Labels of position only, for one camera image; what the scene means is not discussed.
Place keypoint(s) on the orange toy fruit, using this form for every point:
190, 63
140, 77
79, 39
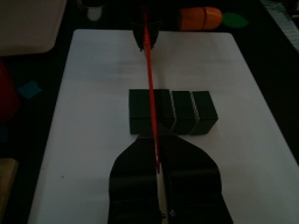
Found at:
201, 18

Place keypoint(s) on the white ribbed strip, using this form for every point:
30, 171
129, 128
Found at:
282, 22

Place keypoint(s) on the small blue block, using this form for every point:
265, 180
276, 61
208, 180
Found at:
30, 89

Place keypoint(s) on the red round toy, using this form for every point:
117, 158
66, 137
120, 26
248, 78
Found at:
7, 93

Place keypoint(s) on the beige plastic container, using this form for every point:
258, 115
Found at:
27, 24

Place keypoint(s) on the white cutting board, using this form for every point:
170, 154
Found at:
98, 122

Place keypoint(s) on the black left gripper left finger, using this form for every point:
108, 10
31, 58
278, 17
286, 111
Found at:
134, 180

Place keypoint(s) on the red toy knife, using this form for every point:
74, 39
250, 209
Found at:
150, 87

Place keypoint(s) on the small white cup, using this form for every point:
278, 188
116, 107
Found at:
94, 13

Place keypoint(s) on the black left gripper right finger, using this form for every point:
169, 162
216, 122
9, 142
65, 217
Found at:
194, 183

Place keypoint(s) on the green toy leaf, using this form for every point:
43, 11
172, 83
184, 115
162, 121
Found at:
236, 20

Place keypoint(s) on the dark sushi piece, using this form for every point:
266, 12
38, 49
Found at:
140, 110
184, 112
206, 112

